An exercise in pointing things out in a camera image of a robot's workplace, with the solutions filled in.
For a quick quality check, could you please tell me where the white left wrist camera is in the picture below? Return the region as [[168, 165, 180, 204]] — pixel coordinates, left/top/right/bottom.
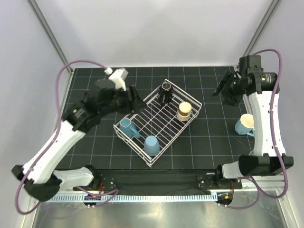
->
[[104, 67, 128, 91]]

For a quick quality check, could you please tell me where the white slotted cable duct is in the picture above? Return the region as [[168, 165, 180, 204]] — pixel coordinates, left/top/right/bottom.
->
[[47, 192, 218, 203]]

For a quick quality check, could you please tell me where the teal cup cream inside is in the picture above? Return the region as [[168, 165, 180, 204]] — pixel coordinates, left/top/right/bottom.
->
[[235, 114, 255, 137]]

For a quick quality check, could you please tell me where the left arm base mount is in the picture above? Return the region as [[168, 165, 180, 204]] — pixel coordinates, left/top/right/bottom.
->
[[95, 174, 116, 192]]

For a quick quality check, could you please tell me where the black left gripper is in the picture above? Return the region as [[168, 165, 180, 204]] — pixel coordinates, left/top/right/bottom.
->
[[99, 85, 147, 117]]

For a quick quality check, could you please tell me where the aluminium frame rail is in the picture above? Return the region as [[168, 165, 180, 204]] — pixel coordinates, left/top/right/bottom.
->
[[234, 66, 289, 193]]

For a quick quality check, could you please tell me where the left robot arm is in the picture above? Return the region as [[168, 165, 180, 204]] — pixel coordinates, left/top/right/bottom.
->
[[12, 79, 146, 202]]

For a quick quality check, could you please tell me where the white wire dish rack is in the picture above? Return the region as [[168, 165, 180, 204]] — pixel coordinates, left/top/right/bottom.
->
[[113, 79, 202, 168]]

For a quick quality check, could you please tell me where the light blue plastic cup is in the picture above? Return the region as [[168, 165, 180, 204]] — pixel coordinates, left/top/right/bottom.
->
[[144, 135, 160, 157]]

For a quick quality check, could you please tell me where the blue glazed ceramic mug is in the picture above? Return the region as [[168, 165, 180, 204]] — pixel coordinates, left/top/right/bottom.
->
[[119, 118, 141, 138]]

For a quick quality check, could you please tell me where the black cup cream inside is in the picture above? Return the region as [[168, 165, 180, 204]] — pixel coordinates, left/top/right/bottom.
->
[[158, 82, 173, 106]]

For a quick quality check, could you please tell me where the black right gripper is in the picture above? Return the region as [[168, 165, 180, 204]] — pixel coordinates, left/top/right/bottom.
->
[[211, 70, 246, 107]]

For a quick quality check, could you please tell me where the brown and cream cup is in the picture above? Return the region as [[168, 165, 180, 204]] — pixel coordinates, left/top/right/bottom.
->
[[177, 102, 192, 122]]

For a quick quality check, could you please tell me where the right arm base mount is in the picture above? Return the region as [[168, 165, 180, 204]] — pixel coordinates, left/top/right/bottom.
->
[[197, 172, 242, 190]]

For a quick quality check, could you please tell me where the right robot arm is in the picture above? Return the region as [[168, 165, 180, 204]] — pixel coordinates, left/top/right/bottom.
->
[[212, 55, 294, 188]]

